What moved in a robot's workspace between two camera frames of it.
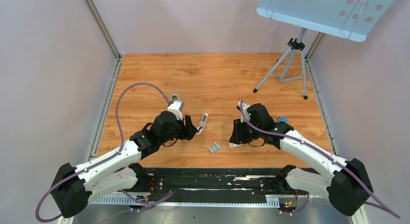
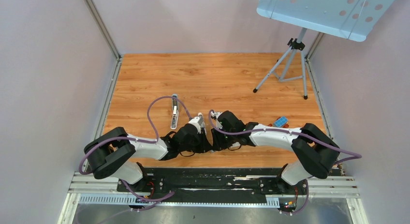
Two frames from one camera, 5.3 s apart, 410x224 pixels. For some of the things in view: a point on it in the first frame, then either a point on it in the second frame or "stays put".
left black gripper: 188,130 -> 204,144
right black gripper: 238,136 -> 218,144
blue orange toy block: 282,118 stays put
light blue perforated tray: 351,15 stays put
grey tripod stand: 281,67 stays put
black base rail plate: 248,184 stays put
